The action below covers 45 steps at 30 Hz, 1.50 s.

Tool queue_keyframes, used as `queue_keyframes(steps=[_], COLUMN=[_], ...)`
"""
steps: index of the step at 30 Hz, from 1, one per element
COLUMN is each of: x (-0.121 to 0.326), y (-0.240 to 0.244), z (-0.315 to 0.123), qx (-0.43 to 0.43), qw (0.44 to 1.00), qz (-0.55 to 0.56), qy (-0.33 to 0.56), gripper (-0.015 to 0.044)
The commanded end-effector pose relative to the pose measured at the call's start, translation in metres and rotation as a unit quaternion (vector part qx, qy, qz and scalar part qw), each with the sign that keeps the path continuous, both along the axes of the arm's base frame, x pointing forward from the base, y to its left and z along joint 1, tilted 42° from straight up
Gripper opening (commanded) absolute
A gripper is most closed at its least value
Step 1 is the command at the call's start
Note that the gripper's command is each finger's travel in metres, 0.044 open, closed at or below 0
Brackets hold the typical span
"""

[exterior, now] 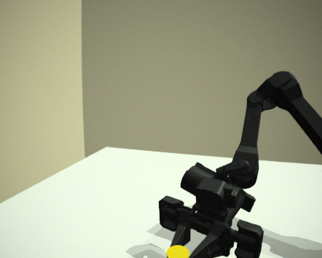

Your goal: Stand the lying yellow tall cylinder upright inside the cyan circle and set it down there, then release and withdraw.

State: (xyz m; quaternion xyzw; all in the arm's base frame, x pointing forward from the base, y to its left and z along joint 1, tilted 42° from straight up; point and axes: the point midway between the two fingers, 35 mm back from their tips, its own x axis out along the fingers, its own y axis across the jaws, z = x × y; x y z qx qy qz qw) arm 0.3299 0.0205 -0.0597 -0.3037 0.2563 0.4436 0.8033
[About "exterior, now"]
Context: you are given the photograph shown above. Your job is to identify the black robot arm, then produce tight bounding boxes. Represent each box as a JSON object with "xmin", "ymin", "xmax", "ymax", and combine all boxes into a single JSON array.
[{"xmin": 181, "ymin": 71, "xmax": 322, "ymax": 222}]

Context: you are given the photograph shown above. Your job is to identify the yellow cylinder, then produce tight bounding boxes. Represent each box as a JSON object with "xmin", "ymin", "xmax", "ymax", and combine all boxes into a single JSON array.
[{"xmin": 167, "ymin": 245, "xmax": 189, "ymax": 258}]

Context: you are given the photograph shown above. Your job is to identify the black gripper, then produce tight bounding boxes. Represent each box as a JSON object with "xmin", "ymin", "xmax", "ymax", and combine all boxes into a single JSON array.
[{"xmin": 159, "ymin": 195, "xmax": 264, "ymax": 258}]

